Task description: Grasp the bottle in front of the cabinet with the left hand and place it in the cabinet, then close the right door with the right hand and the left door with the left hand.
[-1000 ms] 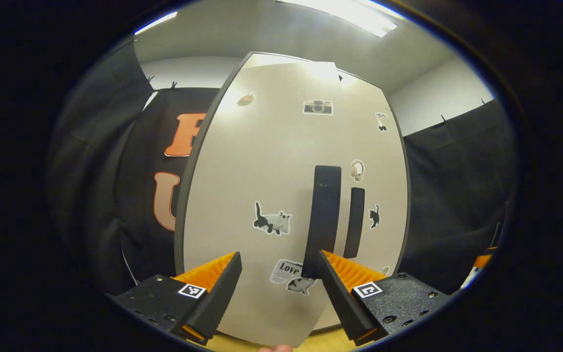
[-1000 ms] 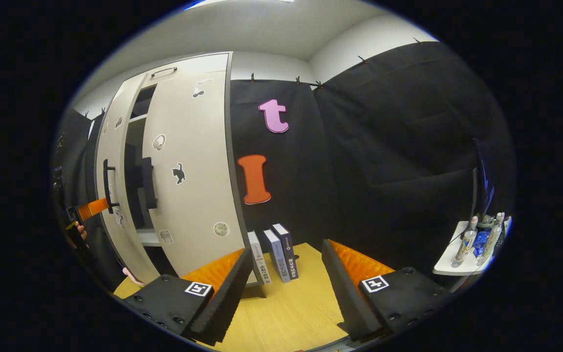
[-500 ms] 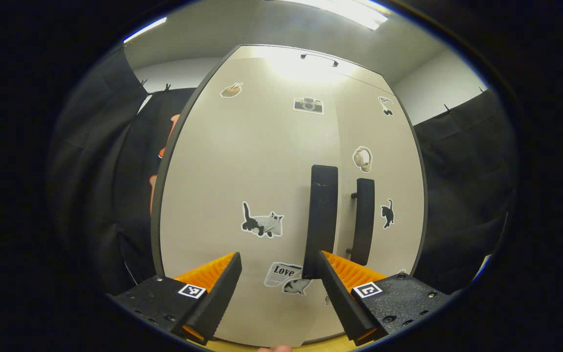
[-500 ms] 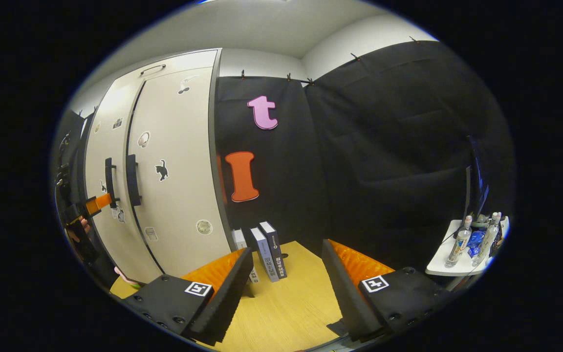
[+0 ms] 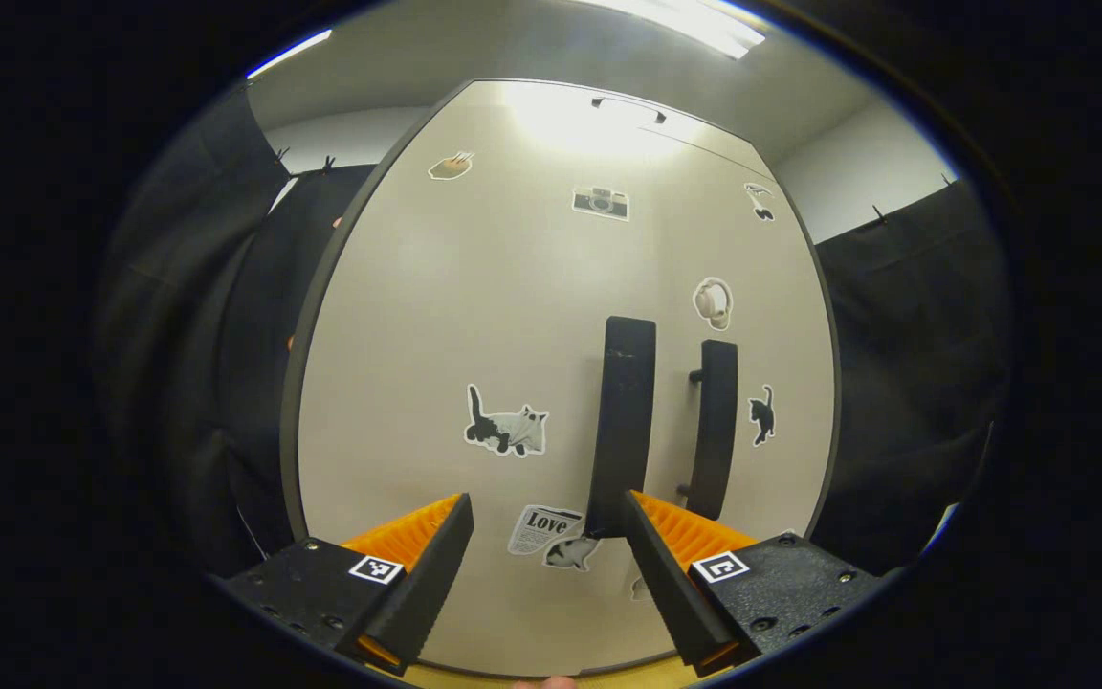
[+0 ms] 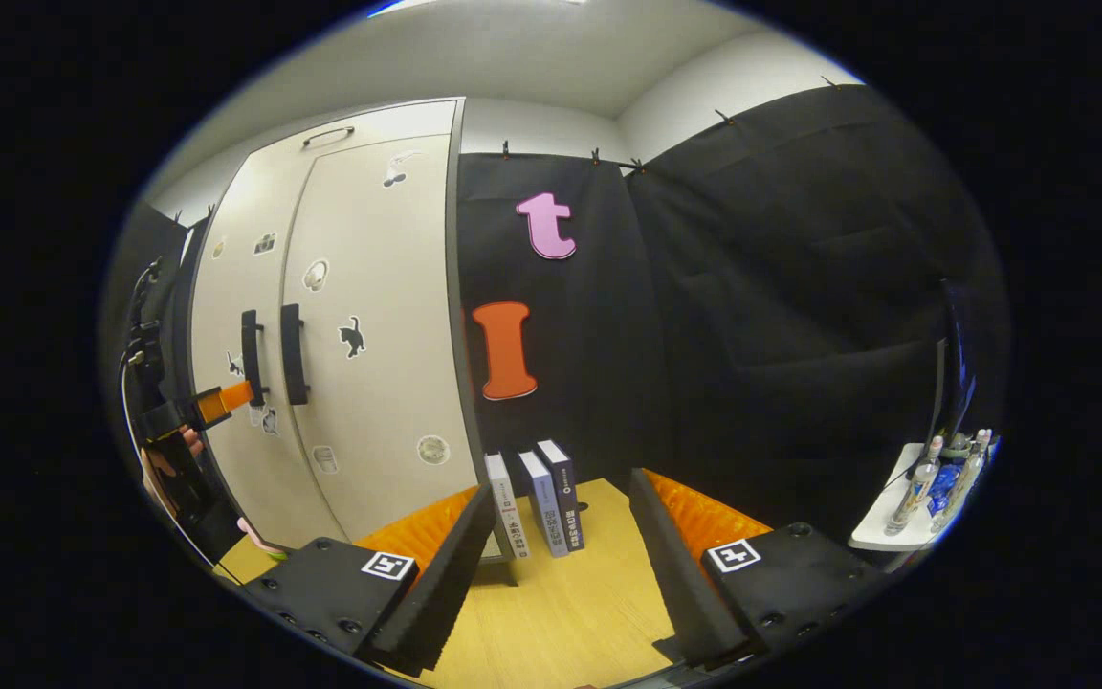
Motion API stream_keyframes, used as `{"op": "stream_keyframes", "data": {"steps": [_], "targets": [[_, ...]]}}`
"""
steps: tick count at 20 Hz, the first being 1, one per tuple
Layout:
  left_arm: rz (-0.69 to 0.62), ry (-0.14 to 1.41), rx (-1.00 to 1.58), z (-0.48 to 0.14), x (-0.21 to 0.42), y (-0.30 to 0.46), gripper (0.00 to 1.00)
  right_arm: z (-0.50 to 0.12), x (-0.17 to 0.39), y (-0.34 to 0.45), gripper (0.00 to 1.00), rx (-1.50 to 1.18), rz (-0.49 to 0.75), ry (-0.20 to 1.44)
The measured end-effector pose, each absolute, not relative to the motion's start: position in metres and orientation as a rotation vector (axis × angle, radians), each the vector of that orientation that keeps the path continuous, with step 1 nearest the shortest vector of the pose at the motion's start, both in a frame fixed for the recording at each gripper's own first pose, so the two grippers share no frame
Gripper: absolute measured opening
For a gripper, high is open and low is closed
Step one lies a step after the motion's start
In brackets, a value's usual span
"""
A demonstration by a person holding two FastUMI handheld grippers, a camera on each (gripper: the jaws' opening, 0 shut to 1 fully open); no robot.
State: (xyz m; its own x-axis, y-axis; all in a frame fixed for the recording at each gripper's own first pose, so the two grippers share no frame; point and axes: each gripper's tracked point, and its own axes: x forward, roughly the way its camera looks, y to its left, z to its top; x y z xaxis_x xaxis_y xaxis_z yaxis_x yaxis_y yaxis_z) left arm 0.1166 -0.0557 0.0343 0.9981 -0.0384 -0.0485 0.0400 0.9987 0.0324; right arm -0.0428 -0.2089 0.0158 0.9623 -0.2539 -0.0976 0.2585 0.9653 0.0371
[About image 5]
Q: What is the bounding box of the white and grey cabinet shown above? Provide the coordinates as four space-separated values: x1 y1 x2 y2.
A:
280 77 845 678

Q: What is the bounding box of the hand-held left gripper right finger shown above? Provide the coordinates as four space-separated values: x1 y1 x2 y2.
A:
620 490 887 678

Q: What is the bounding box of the black drawer handle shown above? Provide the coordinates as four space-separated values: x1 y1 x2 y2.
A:
591 96 668 126

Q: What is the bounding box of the black door handle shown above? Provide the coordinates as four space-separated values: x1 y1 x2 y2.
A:
677 339 739 522
586 316 658 540

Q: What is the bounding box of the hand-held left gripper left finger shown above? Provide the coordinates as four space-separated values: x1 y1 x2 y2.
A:
211 493 475 676

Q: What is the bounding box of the ceiling light panel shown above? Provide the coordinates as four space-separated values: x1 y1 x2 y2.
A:
245 29 335 81

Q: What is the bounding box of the black backdrop cloth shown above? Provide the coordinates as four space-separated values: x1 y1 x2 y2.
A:
804 177 1012 577
97 91 382 577

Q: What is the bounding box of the white cabinet door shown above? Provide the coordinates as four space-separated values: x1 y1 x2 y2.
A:
298 100 681 677
664 144 837 663

